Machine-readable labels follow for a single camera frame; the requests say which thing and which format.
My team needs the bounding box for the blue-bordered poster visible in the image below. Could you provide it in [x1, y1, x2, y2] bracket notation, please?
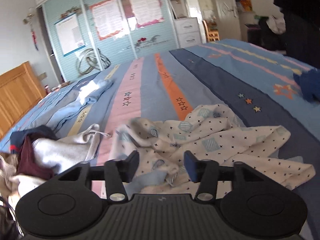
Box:
[55, 13, 86, 56]

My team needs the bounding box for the beige knit garment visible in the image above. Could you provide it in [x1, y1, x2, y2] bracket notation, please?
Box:
[0, 152, 18, 200]

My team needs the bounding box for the wooden chair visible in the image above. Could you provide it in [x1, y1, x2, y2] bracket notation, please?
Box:
[202, 20, 220, 42]

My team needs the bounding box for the wooden headboard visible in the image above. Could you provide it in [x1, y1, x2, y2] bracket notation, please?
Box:
[0, 61, 47, 138]

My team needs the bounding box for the striped star bedsheet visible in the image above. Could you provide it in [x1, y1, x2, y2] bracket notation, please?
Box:
[1, 40, 319, 239]

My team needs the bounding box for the white star-patterned baby garment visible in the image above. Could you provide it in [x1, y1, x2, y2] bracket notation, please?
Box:
[110, 105, 316, 195]

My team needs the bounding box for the white patterned cloth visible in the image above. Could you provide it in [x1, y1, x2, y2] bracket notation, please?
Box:
[8, 174, 46, 210]

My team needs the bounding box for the white drawer cabinet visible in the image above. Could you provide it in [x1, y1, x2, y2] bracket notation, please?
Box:
[174, 17, 202, 48]

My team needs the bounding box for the light blue folded garment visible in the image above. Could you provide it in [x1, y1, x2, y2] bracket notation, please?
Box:
[47, 79, 114, 133]

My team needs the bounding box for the orange-bordered poster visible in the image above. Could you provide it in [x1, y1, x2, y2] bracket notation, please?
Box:
[89, 0, 127, 41]

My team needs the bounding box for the sliding-door wardrobe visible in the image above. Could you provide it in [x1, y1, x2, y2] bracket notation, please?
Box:
[35, 0, 178, 81]

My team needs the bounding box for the grey sweatshirt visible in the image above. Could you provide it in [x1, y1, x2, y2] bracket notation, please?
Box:
[32, 124, 110, 174]

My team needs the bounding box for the pink-bordered poster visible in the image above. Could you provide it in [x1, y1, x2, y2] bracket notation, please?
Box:
[129, 0, 164, 28]

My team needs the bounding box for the maroon garment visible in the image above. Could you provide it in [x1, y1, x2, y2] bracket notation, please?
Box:
[17, 136, 54, 180]

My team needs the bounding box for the navy garment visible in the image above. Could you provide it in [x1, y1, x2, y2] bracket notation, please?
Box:
[9, 125, 58, 154]

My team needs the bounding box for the person in black clothes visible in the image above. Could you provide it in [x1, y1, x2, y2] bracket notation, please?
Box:
[273, 0, 319, 68]

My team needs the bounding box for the white room door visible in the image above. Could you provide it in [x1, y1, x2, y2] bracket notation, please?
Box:
[212, 0, 241, 40]

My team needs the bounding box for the dark blue garment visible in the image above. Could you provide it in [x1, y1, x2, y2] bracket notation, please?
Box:
[293, 69, 320, 102]

